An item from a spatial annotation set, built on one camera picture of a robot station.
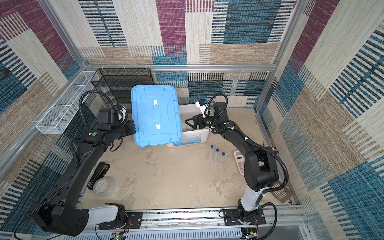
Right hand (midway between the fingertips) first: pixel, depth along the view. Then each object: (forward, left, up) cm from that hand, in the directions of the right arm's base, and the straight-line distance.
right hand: (189, 121), depth 83 cm
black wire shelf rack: (+36, +50, +1) cm, 62 cm away
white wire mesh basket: (-6, +62, +11) cm, 64 cm away
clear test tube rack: (-17, -17, -15) cm, 28 cm away
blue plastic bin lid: (+1, +18, +3) cm, 18 cm away
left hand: (-4, +27, +5) cm, 28 cm away
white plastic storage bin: (-4, 0, -8) cm, 9 cm away
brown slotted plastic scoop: (-33, -48, -24) cm, 64 cm away
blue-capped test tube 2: (-14, -14, -8) cm, 22 cm away
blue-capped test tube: (-12, -12, -14) cm, 22 cm away
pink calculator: (-14, -29, -22) cm, 39 cm away
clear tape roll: (-27, +47, -20) cm, 58 cm away
